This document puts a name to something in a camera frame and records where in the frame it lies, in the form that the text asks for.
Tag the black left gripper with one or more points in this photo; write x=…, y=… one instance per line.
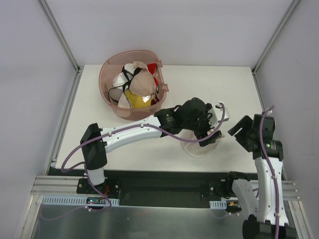
x=208, y=134

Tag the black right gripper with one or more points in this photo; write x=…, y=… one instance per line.
x=241, y=130

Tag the white mesh laundry bag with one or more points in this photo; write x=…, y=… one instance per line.
x=194, y=149

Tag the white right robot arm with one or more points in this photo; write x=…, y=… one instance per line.
x=264, y=212

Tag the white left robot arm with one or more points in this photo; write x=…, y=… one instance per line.
x=193, y=122

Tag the yellow bra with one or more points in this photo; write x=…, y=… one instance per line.
x=138, y=102

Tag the red bra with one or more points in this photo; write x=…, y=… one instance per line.
x=152, y=68

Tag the white bra black trim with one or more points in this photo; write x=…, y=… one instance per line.
x=121, y=82

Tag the pink translucent plastic basket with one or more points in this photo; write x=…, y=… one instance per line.
x=118, y=70

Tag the metal front sheet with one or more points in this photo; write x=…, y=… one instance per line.
x=124, y=222

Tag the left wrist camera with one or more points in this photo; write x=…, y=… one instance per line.
x=219, y=113

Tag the right white cable duct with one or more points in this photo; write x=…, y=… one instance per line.
x=218, y=205

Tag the white cable duct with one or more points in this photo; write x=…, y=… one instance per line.
x=218, y=205
x=75, y=201

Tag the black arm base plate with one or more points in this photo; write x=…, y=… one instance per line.
x=169, y=189

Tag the right aluminium frame post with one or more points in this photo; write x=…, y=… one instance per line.
x=282, y=23

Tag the aluminium frame post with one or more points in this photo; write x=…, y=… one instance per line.
x=282, y=23
x=59, y=34

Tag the left aluminium frame post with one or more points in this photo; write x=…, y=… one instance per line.
x=59, y=34

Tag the front aluminium frame rail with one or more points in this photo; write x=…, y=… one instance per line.
x=55, y=185

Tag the left white cable duct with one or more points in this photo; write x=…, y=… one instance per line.
x=75, y=201

